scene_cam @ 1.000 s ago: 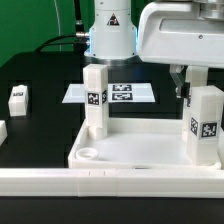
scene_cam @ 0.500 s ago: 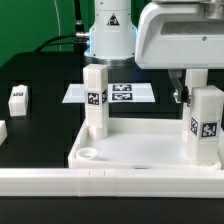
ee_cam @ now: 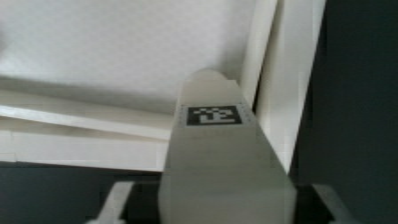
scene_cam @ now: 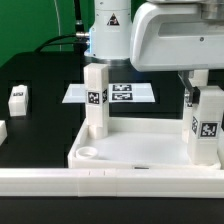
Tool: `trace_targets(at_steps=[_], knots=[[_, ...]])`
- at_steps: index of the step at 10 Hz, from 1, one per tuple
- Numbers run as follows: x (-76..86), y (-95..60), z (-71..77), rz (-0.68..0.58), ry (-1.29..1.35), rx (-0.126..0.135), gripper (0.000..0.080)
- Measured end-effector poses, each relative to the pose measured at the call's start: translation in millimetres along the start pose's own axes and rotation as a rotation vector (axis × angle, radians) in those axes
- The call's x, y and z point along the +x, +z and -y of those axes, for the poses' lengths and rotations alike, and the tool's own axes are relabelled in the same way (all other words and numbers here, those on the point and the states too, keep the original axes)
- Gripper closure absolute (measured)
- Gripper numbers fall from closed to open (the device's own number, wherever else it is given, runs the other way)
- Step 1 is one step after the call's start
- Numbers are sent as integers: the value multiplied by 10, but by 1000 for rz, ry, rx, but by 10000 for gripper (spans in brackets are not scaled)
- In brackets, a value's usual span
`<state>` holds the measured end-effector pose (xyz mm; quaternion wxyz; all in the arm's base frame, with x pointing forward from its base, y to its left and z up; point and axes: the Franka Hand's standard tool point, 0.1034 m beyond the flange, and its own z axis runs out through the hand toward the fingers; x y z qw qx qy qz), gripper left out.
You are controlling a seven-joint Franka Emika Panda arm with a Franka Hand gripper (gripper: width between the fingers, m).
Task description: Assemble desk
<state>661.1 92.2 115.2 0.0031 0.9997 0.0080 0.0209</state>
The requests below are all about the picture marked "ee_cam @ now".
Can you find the white right fence bar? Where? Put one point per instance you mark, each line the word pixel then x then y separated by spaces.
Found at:
pixel 287 73

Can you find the white desk leg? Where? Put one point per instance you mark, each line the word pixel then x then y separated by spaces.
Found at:
pixel 225 185

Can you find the white front fence bar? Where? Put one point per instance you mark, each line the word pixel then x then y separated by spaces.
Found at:
pixel 50 144

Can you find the white fence bar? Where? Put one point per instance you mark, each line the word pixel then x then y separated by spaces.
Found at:
pixel 287 73
pixel 50 144

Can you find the white desk top tray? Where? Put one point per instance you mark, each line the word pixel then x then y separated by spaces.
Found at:
pixel 98 54

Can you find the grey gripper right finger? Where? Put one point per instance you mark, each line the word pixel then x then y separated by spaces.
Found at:
pixel 335 204

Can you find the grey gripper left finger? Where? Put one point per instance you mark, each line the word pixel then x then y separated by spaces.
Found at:
pixel 111 213

